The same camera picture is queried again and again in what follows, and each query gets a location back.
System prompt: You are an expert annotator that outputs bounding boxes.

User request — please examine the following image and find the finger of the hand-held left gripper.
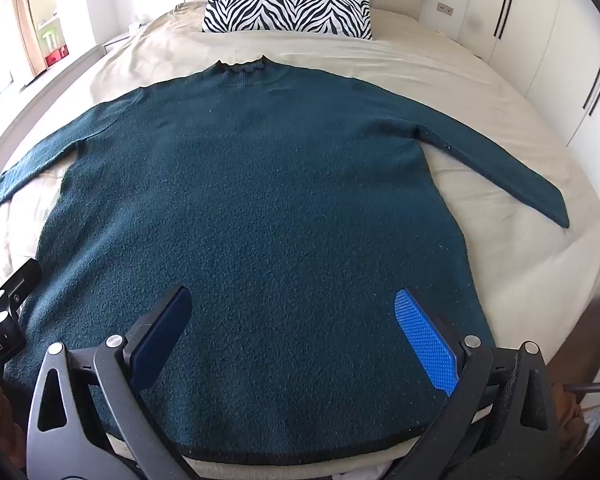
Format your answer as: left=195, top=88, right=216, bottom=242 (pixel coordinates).
left=0, top=258, right=43, bottom=311

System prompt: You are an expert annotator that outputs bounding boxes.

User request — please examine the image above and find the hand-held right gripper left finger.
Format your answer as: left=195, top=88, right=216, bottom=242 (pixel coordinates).
left=25, top=286, right=201, bottom=480

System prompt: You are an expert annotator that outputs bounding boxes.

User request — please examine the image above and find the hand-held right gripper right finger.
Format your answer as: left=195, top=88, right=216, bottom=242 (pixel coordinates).
left=380, top=287, right=563, bottom=480

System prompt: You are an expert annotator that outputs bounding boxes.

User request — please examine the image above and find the dark teal knit sweater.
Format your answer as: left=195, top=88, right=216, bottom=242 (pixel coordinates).
left=0, top=57, right=572, bottom=466

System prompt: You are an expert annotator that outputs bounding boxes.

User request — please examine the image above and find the tan cloth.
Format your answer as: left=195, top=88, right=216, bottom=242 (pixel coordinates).
left=550, top=385, right=592, bottom=461

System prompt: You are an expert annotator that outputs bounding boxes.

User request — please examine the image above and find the beige curtain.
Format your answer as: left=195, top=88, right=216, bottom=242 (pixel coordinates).
left=9, top=0, right=47, bottom=77

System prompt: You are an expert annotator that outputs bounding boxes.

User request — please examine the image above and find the white nightstand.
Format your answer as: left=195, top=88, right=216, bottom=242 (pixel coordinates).
left=102, top=32, right=132, bottom=54

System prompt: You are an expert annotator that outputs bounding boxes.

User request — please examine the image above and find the beige bed with headboard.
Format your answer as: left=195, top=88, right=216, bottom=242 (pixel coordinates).
left=0, top=2, right=600, bottom=480

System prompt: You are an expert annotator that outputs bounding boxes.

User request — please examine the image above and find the white wardrobe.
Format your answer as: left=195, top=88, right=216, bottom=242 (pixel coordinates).
left=455, top=0, right=600, bottom=211

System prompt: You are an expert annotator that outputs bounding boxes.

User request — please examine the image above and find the zebra print pillow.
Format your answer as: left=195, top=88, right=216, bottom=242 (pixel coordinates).
left=202, top=0, right=376, bottom=41

